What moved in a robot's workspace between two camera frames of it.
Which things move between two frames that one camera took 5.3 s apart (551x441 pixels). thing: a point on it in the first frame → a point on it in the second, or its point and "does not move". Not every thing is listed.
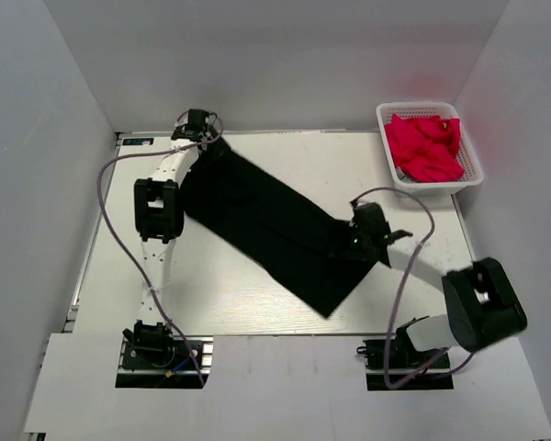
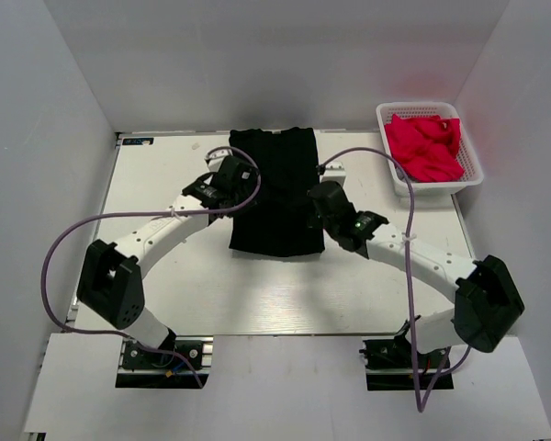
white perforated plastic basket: [472, 173] does not move
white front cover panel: [281, 386] does not move
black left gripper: [213, 130] → [246, 195]
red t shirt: [426, 149] does not move
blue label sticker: [137, 141] does not move
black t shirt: [275, 227] → [281, 220]
